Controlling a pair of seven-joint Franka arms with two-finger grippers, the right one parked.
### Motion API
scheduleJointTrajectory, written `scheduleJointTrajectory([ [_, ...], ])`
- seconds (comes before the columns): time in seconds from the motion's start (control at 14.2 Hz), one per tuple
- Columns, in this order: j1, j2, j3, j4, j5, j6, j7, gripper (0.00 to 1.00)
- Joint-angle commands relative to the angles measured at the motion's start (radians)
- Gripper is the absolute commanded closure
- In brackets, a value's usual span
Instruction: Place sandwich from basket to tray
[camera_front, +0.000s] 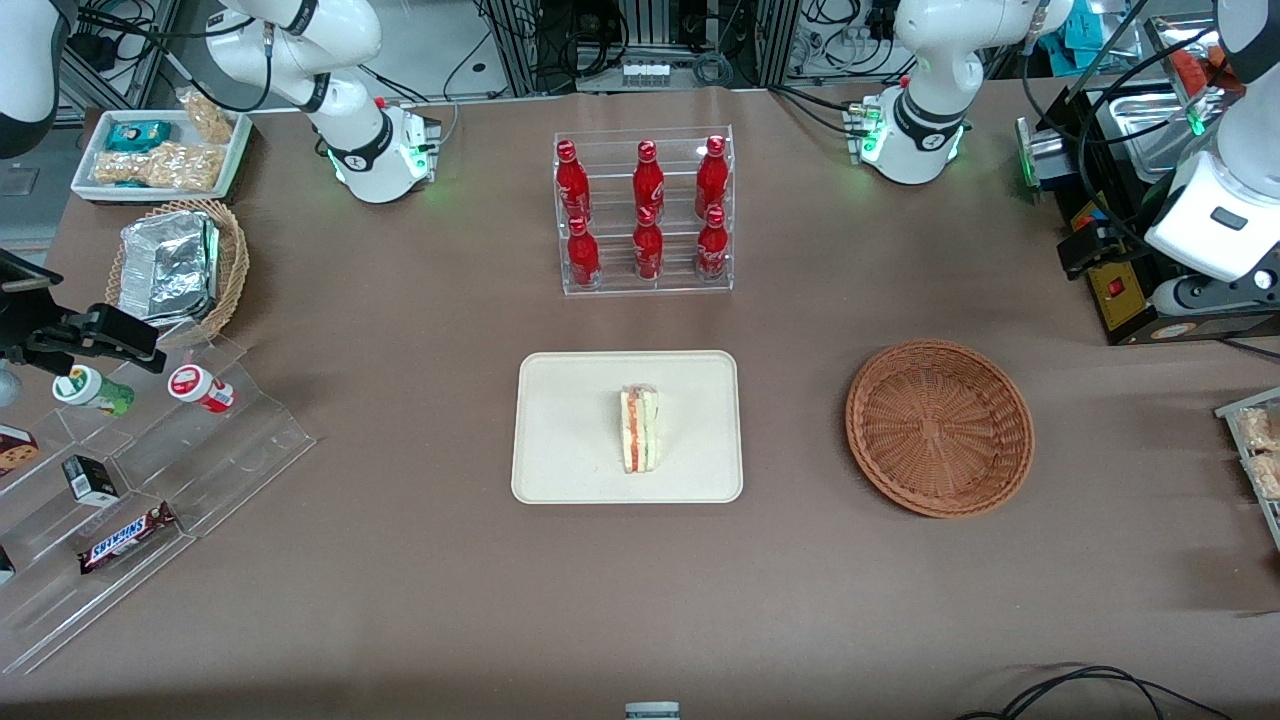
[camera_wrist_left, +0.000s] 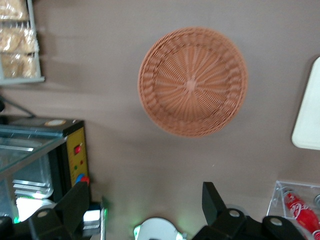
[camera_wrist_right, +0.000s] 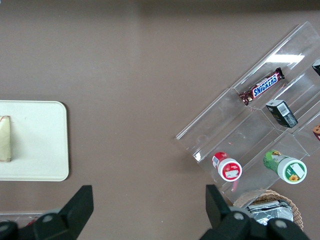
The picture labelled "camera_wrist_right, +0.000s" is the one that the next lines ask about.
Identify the silver foil package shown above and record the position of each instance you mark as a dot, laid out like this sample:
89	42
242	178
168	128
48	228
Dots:
270	210

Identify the clear acrylic bottle rack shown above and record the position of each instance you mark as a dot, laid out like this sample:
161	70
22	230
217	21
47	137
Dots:
17	217

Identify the brown cookie box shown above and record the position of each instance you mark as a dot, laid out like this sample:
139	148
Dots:
317	132

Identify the green snack cup white lid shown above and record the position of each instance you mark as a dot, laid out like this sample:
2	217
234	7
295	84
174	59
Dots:
290	170

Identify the small black box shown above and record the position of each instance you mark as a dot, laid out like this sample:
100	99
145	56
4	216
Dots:
317	68

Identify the cream rectangular plastic tray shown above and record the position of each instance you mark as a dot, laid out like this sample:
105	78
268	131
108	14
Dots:
40	140

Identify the light tan wicker basket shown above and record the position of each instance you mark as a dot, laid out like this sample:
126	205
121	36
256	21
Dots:
297	212

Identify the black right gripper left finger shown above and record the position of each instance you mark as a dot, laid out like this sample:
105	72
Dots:
70	215

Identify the black box with barcode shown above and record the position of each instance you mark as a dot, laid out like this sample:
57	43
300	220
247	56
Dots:
282	113

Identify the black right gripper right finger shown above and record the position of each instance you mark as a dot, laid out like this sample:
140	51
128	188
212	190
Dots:
225	225

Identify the red snack cup white lid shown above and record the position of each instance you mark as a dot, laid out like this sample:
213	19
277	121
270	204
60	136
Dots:
228	168

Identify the Snickers chocolate bar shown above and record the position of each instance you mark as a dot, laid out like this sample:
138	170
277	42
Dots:
265	85

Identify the clear acrylic stepped stand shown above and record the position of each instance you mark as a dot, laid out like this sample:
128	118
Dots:
295	45
250	140

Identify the triangular sandwich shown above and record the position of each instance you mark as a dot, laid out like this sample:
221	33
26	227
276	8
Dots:
5	137

